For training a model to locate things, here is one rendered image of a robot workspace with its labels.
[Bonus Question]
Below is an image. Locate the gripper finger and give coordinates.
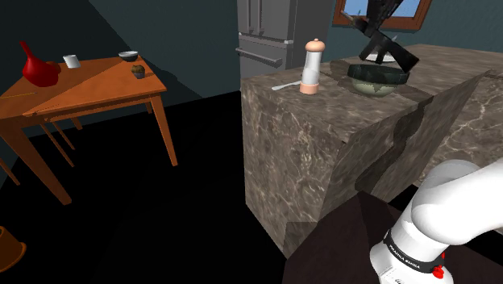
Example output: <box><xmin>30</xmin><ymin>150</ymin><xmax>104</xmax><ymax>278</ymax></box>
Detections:
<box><xmin>359</xmin><ymin>39</ymin><xmax>390</xmax><ymax>65</ymax></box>
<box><xmin>369</xmin><ymin>29</ymin><xmax>420</xmax><ymax>74</ymax></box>

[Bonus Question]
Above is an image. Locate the white plate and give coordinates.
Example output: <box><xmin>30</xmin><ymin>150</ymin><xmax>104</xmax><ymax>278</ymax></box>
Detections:
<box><xmin>364</xmin><ymin>52</ymin><xmax>397</xmax><ymax>64</ymax></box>

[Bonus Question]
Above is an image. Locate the dark green bowl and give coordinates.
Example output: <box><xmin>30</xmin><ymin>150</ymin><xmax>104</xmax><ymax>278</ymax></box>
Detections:
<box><xmin>347</xmin><ymin>63</ymin><xmax>411</xmax><ymax>98</ymax></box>

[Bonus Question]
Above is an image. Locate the brown framed window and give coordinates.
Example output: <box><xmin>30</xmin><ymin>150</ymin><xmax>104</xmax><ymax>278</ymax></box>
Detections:
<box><xmin>332</xmin><ymin>0</ymin><xmax>434</xmax><ymax>32</ymax></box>

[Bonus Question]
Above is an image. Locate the white and peach pepper grinder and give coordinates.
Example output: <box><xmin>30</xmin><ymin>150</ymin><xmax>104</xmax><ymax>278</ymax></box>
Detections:
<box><xmin>299</xmin><ymin>38</ymin><xmax>326</xmax><ymax>95</ymax></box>

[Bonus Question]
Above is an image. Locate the white spoon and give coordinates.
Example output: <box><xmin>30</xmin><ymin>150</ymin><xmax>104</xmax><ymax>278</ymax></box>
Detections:
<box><xmin>271</xmin><ymin>80</ymin><xmax>303</xmax><ymax>92</ymax></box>

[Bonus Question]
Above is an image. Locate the grey refrigerator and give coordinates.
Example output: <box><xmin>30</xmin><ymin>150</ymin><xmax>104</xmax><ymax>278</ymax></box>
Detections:
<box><xmin>235</xmin><ymin>0</ymin><xmax>335</xmax><ymax>80</ymax></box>

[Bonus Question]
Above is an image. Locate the orange wooden table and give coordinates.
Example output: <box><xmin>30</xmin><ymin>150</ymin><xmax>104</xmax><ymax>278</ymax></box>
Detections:
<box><xmin>0</xmin><ymin>55</ymin><xmax>179</xmax><ymax>207</ymax></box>

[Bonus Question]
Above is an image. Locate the white cup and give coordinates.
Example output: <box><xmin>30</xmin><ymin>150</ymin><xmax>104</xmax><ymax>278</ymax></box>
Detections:
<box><xmin>62</xmin><ymin>54</ymin><xmax>82</xmax><ymax>70</ymax></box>

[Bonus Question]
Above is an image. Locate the orange wooden chair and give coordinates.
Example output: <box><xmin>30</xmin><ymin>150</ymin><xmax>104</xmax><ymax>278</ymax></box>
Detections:
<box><xmin>0</xmin><ymin>157</ymin><xmax>21</xmax><ymax>186</ymax></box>
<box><xmin>39</xmin><ymin>117</ymin><xmax>85</xmax><ymax>169</ymax></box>

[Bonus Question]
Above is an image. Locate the red vase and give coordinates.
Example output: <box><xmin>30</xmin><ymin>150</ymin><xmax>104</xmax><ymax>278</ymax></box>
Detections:
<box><xmin>19</xmin><ymin>40</ymin><xmax>62</xmax><ymax>88</ymax></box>

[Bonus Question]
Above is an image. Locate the orange round basket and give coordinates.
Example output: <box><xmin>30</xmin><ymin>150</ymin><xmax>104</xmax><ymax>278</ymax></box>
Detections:
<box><xmin>0</xmin><ymin>225</ymin><xmax>27</xmax><ymax>274</ymax></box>

